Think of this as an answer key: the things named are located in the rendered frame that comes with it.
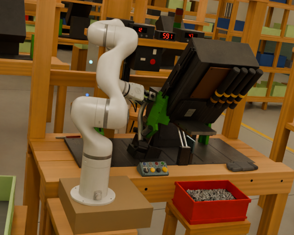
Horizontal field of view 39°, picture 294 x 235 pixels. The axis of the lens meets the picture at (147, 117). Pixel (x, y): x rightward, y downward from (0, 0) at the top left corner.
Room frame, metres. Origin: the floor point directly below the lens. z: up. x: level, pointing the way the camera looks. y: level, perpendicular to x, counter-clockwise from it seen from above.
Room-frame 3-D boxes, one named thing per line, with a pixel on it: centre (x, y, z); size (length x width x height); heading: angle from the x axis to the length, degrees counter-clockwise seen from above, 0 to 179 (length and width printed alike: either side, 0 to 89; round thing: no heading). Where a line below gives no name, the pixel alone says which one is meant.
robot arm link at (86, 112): (1.58, 0.21, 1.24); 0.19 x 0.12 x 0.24; 93
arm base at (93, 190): (1.57, 0.18, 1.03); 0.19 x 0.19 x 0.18
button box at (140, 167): (1.99, -0.07, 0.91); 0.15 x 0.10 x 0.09; 115
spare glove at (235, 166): (2.25, -0.58, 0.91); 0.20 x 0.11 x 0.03; 118
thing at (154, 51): (2.48, 0.07, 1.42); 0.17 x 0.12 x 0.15; 115
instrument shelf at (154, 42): (2.58, -0.01, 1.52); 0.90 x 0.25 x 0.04; 115
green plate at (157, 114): (2.25, -0.08, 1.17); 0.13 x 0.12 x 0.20; 115
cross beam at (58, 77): (2.67, 0.04, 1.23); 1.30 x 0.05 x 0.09; 115
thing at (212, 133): (2.28, -0.23, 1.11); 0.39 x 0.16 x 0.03; 25
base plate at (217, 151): (2.34, -0.12, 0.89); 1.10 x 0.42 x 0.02; 115
